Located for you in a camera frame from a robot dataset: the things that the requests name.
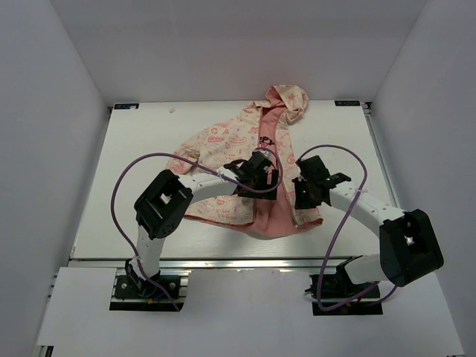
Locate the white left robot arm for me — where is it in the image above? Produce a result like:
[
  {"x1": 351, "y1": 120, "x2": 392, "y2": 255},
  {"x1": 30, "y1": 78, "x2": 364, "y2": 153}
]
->
[{"x1": 131, "y1": 149, "x2": 282, "y2": 297}]

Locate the pink cream printed hooded jacket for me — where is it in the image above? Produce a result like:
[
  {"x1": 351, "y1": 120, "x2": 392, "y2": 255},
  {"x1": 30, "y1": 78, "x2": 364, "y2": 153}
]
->
[{"x1": 167, "y1": 85, "x2": 324, "y2": 238}]

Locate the aluminium right table rail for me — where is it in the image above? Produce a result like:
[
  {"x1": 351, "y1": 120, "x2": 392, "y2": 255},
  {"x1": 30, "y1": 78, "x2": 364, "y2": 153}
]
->
[{"x1": 361, "y1": 102, "x2": 398, "y2": 206}]

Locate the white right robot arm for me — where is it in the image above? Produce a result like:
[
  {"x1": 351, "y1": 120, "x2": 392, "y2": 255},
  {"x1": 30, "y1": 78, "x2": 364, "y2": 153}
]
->
[{"x1": 293, "y1": 155, "x2": 444, "y2": 297}]

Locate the blue label sticker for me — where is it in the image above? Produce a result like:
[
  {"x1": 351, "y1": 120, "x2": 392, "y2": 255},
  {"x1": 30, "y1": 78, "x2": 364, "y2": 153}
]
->
[
  {"x1": 334, "y1": 100, "x2": 361, "y2": 106},
  {"x1": 113, "y1": 103, "x2": 139, "y2": 110}
]

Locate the blue label sticker right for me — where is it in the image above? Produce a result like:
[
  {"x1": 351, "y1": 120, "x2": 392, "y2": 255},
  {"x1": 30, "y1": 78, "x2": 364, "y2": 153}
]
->
[{"x1": 334, "y1": 100, "x2": 361, "y2": 106}]

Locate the blue label sticker left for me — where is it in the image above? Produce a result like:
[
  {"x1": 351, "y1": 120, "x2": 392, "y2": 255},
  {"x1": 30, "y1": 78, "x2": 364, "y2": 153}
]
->
[{"x1": 113, "y1": 103, "x2": 139, "y2": 110}]

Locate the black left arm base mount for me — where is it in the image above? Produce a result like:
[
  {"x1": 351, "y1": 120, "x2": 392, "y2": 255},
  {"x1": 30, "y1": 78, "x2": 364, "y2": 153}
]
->
[{"x1": 109, "y1": 260, "x2": 185, "y2": 312}]

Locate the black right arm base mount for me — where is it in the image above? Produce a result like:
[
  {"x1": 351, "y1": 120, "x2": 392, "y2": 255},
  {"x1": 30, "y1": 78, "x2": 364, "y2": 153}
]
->
[{"x1": 304, "y1": 263, "x2": 383, "y2": 316}]

